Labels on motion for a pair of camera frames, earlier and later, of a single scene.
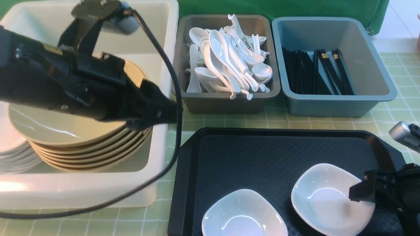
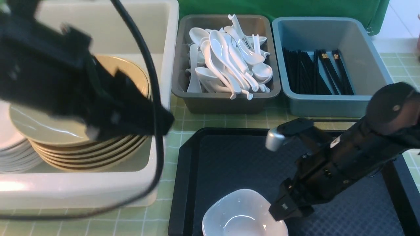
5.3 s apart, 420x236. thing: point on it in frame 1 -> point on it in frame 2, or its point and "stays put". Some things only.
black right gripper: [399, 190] -> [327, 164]
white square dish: [242, 212] stays put
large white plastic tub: [154, 45] stays put
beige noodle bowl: [55, 126] stays put
